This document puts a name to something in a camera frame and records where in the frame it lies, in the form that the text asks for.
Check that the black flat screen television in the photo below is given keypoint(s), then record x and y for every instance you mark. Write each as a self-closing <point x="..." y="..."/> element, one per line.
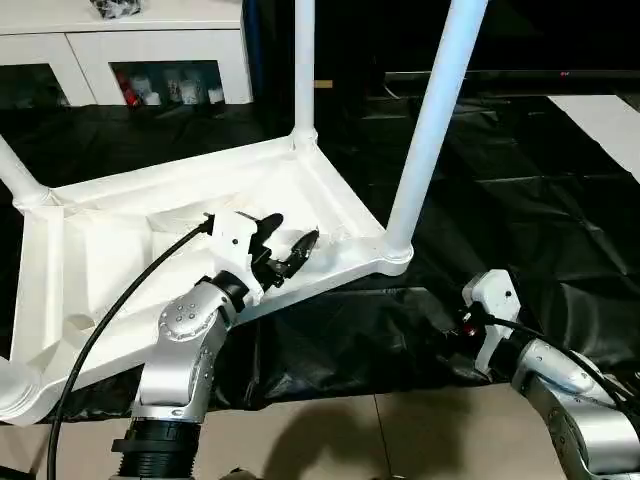
<point x="520" y="35"/>

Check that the small grey cabinet ornament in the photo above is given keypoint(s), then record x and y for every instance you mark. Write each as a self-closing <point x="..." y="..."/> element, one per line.
<point x="117" y="8"/>

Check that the white glass-door cabinet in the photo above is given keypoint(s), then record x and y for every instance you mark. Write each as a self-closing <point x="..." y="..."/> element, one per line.
<point x="120" y="45"/>

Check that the small tan box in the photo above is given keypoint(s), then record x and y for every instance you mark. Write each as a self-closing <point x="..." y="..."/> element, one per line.
<point x="323" y="85"/>

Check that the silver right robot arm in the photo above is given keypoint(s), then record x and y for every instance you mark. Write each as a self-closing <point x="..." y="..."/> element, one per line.
<point x="560" y="380"/>

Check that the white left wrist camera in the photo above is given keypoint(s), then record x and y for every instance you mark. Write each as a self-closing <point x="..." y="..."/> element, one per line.
<point x="235" y="240"/>

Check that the white flat board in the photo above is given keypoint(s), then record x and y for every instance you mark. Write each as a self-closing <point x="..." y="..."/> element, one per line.
<point x="605" y="125"/>

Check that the dark robot torso part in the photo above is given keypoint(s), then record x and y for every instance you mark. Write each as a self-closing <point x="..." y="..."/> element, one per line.
<point x="240" y="474"/>

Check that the white plastic table top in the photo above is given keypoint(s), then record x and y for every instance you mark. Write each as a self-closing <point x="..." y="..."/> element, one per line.
<point x="100" y="250"/>

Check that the black plastic mat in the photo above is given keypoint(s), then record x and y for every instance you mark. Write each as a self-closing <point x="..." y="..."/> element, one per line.
<point x="540" y="240"/>

